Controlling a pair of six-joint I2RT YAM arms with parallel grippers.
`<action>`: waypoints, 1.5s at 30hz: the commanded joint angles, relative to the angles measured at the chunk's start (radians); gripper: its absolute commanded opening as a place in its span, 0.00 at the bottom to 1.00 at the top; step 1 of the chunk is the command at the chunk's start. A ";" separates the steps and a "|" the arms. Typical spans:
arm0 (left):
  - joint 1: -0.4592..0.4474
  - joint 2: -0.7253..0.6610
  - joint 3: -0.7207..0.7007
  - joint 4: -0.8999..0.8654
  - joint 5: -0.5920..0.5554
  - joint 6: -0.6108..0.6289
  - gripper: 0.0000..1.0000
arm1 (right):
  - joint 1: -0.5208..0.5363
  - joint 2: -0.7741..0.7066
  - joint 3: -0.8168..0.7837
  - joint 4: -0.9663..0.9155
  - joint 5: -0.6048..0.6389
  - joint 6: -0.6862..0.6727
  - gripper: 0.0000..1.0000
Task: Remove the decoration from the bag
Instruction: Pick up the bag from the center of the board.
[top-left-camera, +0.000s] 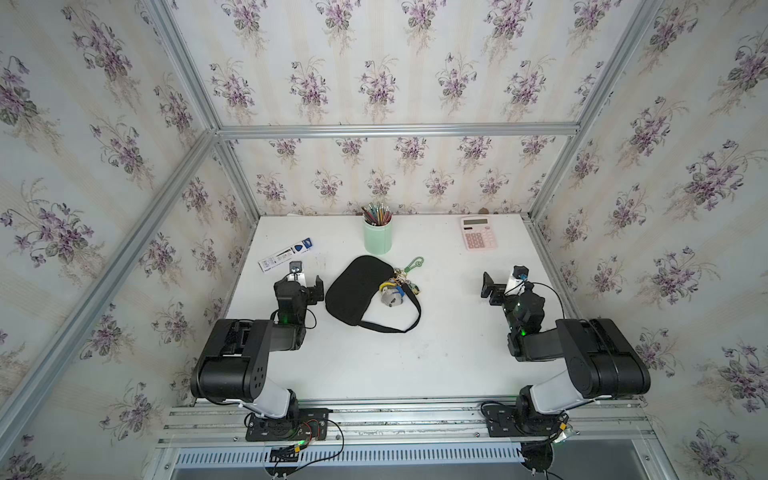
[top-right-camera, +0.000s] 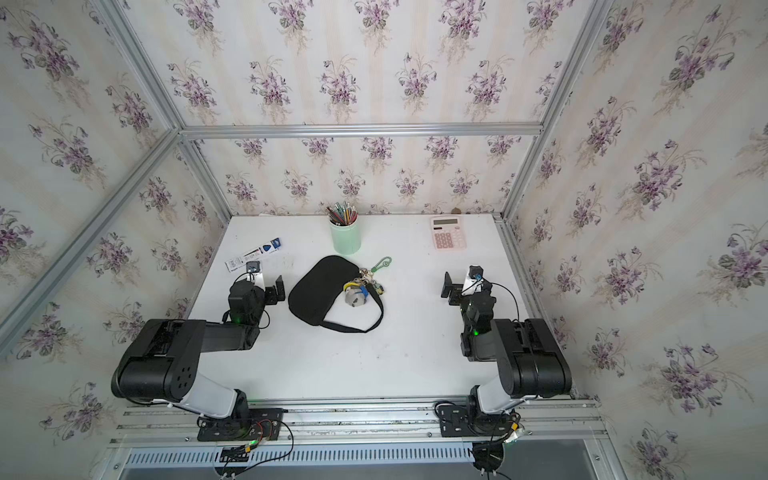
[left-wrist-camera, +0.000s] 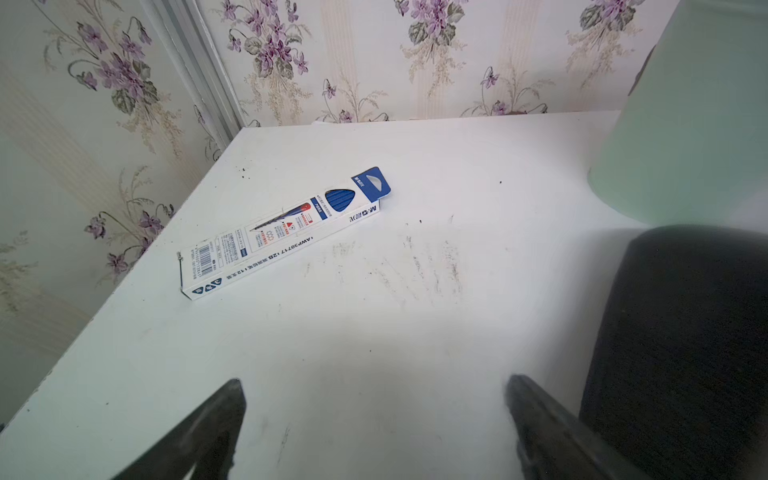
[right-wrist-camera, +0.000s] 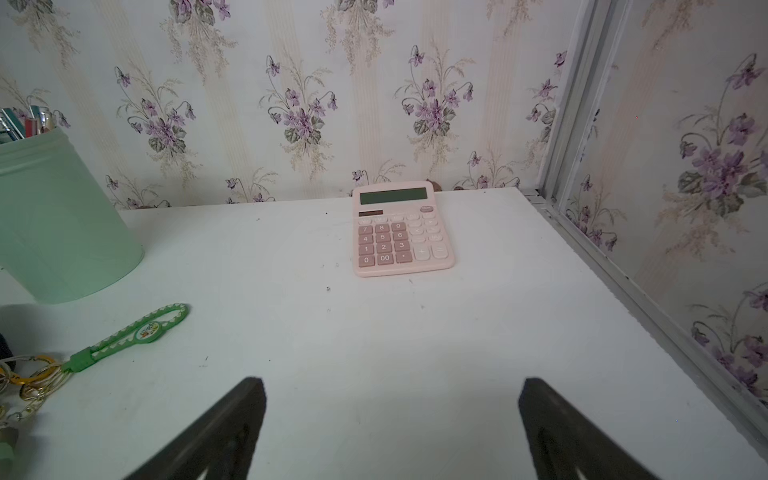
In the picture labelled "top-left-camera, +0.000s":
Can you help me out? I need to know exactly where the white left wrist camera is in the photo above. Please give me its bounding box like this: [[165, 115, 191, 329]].
[[284, 260, 306, 286]]

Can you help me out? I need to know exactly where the white blue refill box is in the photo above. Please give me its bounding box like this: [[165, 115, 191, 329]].
[[258, 237, 313, 273]]

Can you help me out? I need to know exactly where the aluminium mounting rail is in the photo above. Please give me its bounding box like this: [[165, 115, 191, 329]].
[[157, 397, 657, 447]]

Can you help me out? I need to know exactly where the pink calculator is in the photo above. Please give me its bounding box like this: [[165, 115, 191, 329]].
[[460, 216, 497, 251]]

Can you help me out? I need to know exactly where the bundle of coloured pencils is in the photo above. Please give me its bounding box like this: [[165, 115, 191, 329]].
[[361, 203, 393, 227]]

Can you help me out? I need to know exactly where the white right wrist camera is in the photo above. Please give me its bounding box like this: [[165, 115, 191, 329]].
[[505, 265, 529, 294]]

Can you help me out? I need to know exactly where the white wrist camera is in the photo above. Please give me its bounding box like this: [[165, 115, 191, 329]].
[[505, 265, 529, 294], [284, 260, 306, 286]]

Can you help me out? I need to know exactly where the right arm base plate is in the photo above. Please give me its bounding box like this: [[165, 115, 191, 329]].
[[479, 401, 569, 438]]

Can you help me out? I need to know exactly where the yellow hat doll charm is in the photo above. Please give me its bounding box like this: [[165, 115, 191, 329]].
[[379, 282, 405, 307]]

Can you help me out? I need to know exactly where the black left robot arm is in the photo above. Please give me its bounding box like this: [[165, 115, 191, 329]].
[[190, 274, 328, 446]]

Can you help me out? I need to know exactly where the black fabric shoulder bag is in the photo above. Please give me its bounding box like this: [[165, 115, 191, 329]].
[[324, 255, 422, 334]]

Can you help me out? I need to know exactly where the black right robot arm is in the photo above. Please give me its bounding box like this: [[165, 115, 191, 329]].
[[479, 266, 651, 442]]

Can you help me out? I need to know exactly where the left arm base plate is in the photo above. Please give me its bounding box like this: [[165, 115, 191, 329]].
[[244, 408, 332, 442]]

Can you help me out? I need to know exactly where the green carabiner key charm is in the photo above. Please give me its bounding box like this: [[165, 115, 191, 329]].
[[401, 256, 425, 276]]

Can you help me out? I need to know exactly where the green pencil cup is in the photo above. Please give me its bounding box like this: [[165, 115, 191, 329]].
[[363, 219, 393, 255]]

